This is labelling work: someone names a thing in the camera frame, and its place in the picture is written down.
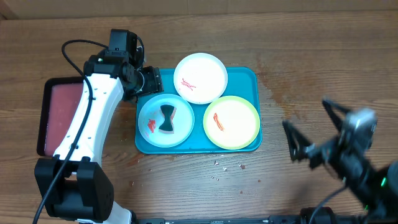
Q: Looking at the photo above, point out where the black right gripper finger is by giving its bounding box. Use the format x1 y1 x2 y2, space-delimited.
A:
282 120 312 161
322 98 352 133

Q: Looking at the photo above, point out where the green and orange sponge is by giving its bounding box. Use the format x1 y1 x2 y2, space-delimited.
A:
159 105 177 134

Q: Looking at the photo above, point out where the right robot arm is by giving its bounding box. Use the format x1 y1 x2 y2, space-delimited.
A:
282 99 397 220

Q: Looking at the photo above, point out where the light blue plate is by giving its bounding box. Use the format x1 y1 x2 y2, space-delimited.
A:
137 94 195 147

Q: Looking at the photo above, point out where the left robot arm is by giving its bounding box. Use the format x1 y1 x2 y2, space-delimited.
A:
33 29 164 223

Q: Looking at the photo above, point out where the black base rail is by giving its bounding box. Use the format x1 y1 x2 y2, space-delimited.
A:
134 215 364 224

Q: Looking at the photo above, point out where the white plate with red streaks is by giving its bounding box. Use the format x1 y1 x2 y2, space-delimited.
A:
174 53 228 105

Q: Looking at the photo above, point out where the black tray with red liquid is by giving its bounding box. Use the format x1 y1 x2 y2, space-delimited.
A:
37 77 83 156

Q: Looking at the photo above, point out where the yellow plate with green rim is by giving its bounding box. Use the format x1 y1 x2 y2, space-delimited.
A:
203 96 261 150

